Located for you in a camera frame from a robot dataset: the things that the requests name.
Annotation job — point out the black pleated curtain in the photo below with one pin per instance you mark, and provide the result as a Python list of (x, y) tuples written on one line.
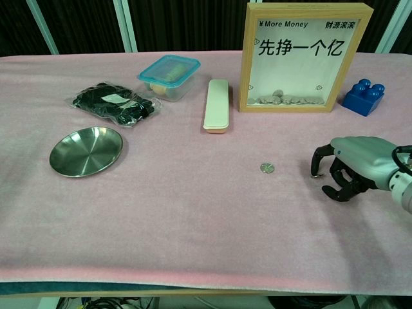
[(186, 22)]

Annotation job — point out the wooden stamp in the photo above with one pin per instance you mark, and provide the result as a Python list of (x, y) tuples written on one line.
[(172, 73)]

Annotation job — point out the white pink pencil case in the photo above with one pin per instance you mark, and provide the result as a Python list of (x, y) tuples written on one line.
[(217, 106)]

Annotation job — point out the pile of silver coins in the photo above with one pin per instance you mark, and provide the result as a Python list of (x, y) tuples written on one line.
[(286, 100)]

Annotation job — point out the round steel plate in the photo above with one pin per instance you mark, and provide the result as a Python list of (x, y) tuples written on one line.
[(86, 152)]

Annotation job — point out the wooden money box frame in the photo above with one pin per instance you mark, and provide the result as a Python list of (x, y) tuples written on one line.
[(246, 64)]

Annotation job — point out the white frame post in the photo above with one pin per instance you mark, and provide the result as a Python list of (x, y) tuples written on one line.
[(128, 25), (43, 25), (396, 29)]

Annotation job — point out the teal underlay cloth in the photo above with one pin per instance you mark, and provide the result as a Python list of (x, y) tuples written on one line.
[(80, 287)]

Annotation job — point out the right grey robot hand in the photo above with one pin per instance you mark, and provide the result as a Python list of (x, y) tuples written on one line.
[(363, 157)]

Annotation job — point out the blue toy building brick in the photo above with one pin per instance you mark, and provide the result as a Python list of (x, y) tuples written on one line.
[(363, 98)]

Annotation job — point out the clear container teal lid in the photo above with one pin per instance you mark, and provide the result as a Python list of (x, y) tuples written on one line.
[(167, 72)]

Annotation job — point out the black items plastic bag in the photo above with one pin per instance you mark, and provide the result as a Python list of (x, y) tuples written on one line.
[(109, 103)]

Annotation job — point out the silver coin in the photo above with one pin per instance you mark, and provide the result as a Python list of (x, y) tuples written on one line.
[(317, 176), (267, 167)]

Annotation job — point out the pink tablecloth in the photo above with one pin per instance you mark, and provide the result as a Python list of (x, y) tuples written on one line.
[(193, 209)]

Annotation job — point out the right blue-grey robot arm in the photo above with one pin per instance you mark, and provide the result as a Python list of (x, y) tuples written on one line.
[(402, 190)]

